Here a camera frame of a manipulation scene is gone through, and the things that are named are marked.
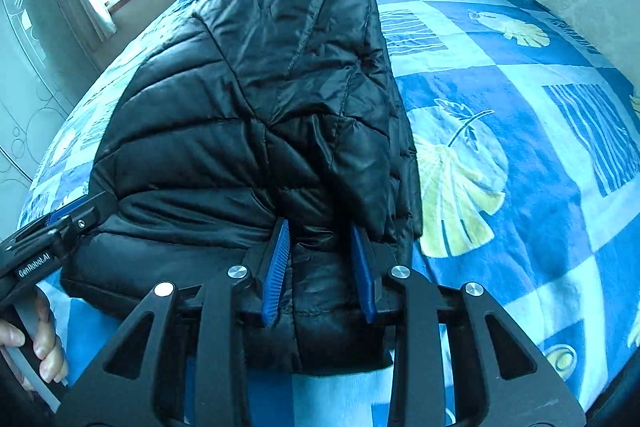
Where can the blue leaf-print blanket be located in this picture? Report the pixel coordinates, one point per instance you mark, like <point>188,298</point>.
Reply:
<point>500,107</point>

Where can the black puffer jacket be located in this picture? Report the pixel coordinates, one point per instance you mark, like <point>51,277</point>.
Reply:
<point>225,107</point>

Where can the frosted glass wardrobe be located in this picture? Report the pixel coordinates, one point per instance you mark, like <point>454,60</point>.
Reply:
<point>30,57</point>

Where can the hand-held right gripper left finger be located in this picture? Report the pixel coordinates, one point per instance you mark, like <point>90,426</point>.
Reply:
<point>275,277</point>

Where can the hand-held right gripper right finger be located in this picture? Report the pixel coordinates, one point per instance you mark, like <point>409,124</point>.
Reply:
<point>362,277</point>

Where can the person's left hand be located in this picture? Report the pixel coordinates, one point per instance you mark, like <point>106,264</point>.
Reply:
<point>45,332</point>

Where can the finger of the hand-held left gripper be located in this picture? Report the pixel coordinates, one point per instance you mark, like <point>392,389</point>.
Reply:
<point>60,217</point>

